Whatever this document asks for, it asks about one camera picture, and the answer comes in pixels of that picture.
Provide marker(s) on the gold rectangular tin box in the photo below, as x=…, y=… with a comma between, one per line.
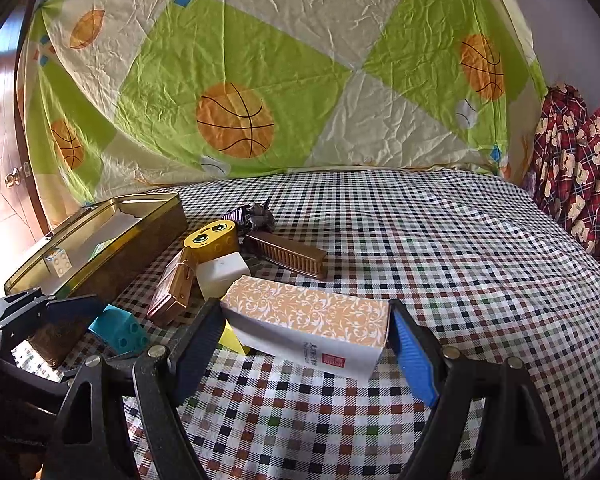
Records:
x=130, y=260

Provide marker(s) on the orange patterned cardboard box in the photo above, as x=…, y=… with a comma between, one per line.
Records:
x=305, y=325

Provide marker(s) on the small brown box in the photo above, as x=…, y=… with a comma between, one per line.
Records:
x=171, y=290

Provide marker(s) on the white rectangular block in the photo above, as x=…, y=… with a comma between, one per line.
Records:
x=222, y=272

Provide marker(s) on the brown ribbed comb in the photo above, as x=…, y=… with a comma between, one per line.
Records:
x=287, y=255

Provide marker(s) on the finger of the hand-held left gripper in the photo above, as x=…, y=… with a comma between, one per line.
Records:
x=75, y=310
x=72, y=374

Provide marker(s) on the black striped hair clip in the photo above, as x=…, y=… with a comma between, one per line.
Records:
x=252, y=216

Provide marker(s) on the light blue toy block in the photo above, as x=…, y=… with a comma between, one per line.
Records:
x=120, y=332

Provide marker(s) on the yellow face toy block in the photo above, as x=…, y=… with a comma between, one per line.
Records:
x=211, y=241

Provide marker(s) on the basketball print bed sheet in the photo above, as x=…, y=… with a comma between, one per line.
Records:
x=280, y=60

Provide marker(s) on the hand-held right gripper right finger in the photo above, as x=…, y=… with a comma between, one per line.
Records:
x=416, y=360

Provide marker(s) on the checked tablecloth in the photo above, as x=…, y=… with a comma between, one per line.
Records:
x=430, y=260

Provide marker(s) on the cream printed toy cube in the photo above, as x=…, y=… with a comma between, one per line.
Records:
x=57, y=262

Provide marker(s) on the red plaid bear cloth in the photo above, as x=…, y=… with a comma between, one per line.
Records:
x=575, y=175

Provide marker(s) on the brown wooden door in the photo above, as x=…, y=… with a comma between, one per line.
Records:
x=5, y=135

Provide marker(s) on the yellow wedge block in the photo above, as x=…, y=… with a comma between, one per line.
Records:
x=232, y=340

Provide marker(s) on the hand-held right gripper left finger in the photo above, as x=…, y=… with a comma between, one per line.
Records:
x=196, y=355

